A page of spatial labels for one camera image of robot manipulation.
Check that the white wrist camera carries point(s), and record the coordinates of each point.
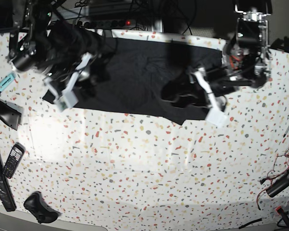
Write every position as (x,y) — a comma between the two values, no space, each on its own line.
(66,101)
(216,117)

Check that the black cable strip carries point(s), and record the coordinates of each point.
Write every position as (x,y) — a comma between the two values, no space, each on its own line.
(250,223)

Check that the black handheld device left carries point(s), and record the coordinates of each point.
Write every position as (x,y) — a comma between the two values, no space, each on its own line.
(10,114)

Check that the grey power strip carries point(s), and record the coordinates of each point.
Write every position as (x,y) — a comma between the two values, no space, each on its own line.
(108,24)

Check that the turquoise Stabilo Boss highlighter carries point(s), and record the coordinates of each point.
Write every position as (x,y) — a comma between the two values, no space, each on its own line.
(5,82)

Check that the red black clamp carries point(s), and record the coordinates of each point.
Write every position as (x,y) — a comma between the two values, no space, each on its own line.
(284,217)

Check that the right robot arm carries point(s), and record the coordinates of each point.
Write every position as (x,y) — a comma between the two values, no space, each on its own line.
(33,20)

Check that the black game controller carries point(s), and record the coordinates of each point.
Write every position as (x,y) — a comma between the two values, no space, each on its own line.
(43,213)

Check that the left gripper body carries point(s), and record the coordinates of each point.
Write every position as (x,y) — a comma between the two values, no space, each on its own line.
(209,82)

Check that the black cordless phone handset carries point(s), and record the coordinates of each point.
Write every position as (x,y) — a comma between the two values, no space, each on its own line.
(13,160)

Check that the black cylinder with wires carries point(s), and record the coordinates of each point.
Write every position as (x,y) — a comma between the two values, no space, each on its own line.
(281,184)

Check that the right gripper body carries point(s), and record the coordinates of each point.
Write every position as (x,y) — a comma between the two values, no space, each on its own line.
(69,57)

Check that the black T-shirt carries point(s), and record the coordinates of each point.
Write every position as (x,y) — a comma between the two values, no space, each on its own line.
(139,70)

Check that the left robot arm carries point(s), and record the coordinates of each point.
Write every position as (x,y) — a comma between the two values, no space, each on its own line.
(246,62)

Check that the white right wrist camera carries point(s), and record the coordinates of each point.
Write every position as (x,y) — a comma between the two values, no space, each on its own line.
(66,101)

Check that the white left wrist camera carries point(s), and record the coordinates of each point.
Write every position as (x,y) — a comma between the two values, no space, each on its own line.
(216,117)

